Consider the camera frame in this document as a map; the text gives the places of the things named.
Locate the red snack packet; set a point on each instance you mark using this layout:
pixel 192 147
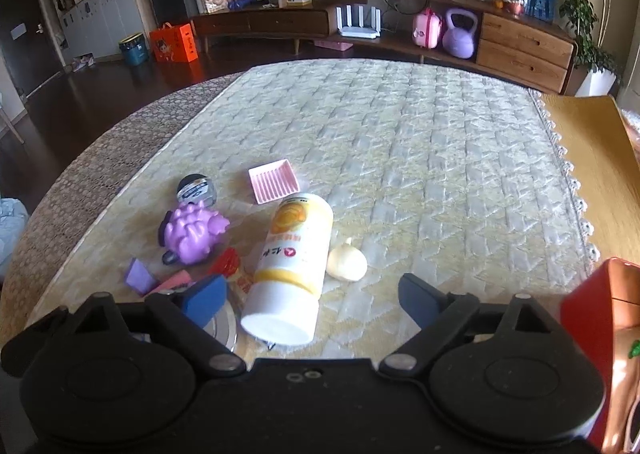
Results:
pixel 227 263

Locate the pair of shoes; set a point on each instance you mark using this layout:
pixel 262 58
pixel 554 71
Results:
pixel 84 62

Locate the pale yellow garlic bulb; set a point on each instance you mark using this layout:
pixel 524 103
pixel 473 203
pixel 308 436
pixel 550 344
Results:
pixel 346 263

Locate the quilted cream table mat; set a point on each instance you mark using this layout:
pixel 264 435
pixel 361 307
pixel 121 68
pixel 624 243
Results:
pixel 400 159

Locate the orange gift bag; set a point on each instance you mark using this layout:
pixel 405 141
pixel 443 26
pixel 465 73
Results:
pixel 172 44

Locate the purple spiky toy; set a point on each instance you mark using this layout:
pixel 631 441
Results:
pixel 192 236

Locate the pink ribbed soap dish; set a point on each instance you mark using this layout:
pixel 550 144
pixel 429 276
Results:
pixel 274 180

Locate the small pink block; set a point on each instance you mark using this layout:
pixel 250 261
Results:
pixel 172 282

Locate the grey black tape measure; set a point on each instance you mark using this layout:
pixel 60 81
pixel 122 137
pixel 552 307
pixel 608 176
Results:
pixel 196 189

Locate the teal bucket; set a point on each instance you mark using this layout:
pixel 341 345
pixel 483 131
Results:
pixel 134 50

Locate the white router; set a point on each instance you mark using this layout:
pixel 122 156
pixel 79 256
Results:
pixel 357 29

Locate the purple kettlebell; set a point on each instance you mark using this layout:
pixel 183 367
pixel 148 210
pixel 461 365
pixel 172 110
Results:
pixel 457 41

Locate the yellow white plastic bottle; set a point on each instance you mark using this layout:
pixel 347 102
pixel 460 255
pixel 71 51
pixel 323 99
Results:
pixel 292 264

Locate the pink toy case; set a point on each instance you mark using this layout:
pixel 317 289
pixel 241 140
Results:
pixel 427 29

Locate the wooden media cabinet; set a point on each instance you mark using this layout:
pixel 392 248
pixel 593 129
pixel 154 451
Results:
pixel 525 41

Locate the light blue cloth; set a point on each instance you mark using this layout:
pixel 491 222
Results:
pixel 11 234

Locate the white plant pot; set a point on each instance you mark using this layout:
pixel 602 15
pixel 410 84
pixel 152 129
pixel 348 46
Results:
pixel 597 81

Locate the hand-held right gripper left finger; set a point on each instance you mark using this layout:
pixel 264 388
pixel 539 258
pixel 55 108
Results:
pixel 205 301

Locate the tall green potted tree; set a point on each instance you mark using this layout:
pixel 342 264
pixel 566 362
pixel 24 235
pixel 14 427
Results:
pixel 585 9

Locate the dark wooden door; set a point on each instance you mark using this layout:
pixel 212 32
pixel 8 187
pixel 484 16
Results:
pixel 25 39

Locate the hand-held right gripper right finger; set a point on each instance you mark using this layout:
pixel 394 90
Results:
pixel 420 301

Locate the small purple block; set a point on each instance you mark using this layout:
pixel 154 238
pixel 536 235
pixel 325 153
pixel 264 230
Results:
pixel 140 276

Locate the red tin box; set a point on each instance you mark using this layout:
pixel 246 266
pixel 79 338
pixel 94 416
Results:
pixel 597 334

